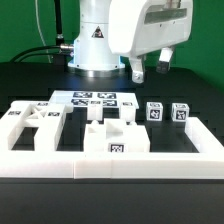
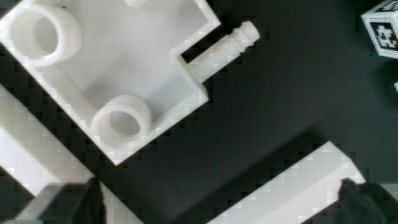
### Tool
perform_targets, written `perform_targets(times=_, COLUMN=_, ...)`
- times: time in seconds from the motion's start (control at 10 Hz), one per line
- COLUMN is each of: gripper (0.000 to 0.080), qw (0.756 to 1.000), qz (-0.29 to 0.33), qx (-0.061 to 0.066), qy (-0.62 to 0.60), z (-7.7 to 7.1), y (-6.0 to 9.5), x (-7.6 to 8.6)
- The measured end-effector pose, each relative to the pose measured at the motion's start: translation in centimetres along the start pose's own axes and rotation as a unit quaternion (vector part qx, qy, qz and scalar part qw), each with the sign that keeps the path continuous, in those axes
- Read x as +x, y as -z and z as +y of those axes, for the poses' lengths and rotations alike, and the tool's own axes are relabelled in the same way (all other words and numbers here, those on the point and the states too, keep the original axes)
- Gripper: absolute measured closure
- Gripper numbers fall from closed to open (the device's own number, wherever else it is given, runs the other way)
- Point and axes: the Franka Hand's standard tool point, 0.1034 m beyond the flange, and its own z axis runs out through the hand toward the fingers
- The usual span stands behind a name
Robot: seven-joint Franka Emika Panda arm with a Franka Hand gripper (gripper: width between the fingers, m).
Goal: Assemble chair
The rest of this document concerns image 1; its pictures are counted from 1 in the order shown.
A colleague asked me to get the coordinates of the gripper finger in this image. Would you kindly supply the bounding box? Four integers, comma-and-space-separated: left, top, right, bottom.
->
129, 55, 145, 84
156, 47, 174, 74

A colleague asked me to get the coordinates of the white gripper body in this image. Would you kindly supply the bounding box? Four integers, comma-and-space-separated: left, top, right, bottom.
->
108, 0, 193, 57

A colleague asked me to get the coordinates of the white chair seat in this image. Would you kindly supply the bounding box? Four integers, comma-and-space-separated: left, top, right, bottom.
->
83, 118, 150, 153

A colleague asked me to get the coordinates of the white tagged cube left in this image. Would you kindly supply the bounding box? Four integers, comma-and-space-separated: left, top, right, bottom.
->
146, 102, 163, 121

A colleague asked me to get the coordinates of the white tagged cube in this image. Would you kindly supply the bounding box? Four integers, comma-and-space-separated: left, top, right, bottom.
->
146, 102, 163, 121
171, 103, 190, 122

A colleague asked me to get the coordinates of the white tagged cube right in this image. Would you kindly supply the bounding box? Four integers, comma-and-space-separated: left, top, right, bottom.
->
171, 103, 190, 122

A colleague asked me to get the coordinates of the black vertical pole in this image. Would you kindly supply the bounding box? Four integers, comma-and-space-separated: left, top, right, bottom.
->
54, 0, 64, 46

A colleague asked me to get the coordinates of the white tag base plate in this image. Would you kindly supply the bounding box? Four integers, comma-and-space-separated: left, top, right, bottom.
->
49, 90, 139, 109

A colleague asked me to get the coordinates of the thin white cable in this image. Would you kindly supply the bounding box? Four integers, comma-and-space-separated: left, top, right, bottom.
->
34, 0, 54, 64

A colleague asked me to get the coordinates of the white chair back frame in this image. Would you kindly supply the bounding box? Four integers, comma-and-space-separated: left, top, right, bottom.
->
0, 101, 73, 152

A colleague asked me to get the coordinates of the white U-shaped fence frame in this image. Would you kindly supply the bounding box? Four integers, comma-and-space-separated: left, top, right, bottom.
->
0, 117, 224, 179

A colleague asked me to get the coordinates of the black cable bundle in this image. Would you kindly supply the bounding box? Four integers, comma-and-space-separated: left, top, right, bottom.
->
9, 43, 75, 64

